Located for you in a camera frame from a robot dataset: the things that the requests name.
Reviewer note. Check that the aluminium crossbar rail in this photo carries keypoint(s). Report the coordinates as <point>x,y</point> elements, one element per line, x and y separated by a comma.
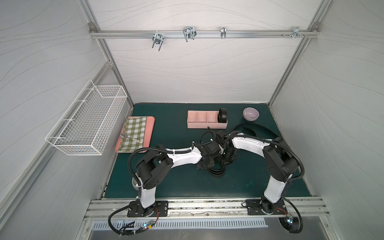
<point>201,34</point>

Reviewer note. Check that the dark green table mat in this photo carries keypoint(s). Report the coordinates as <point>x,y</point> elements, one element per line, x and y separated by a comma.
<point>246,177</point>

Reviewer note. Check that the green checkered cloth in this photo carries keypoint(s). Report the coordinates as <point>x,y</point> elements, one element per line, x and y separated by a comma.
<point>135,128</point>

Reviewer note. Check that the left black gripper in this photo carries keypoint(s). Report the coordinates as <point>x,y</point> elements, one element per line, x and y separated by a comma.
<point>208,162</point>

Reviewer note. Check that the metal hook clamp left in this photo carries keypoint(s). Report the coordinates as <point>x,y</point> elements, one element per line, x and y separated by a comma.
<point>158,39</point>

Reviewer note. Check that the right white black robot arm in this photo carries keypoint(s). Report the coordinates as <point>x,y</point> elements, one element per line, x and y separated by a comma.
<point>283,165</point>

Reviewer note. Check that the metal ring clamp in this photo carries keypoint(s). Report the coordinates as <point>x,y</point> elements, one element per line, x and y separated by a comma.
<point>223,32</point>

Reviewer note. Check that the white wire basket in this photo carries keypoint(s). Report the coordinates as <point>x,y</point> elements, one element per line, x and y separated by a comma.
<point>86,126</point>

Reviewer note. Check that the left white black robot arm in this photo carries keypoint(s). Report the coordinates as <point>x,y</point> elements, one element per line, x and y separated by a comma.
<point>149,167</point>

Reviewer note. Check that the metal hook clamp centre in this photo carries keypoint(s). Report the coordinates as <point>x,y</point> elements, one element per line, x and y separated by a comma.
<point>189,33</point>

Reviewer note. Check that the pink plastic tray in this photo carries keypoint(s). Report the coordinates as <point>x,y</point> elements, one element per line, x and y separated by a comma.
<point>148,133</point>

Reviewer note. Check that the metal hook clamp right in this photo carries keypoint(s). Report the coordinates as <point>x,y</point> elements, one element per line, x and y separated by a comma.
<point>296,33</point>

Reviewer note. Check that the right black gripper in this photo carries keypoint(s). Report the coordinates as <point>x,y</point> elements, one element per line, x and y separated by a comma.
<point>227,156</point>

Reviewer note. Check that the purple small bowl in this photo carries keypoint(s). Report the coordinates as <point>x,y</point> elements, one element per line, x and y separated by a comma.
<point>250,114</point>

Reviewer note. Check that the metal hook clamp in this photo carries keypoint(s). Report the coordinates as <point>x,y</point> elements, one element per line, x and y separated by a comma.
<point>296,33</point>
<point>189,33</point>
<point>158,39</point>

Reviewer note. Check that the pink compartment storage box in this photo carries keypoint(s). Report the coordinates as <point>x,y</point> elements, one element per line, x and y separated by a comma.
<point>204,119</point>

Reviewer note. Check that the grey ribbed ceramic mug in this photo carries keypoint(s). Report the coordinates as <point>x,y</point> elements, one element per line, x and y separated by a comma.
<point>135,184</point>

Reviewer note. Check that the white cartoon handle spoon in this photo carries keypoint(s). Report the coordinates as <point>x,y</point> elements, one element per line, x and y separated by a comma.
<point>125,136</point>

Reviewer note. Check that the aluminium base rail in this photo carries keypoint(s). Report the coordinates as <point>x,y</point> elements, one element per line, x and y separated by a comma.
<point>206,208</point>

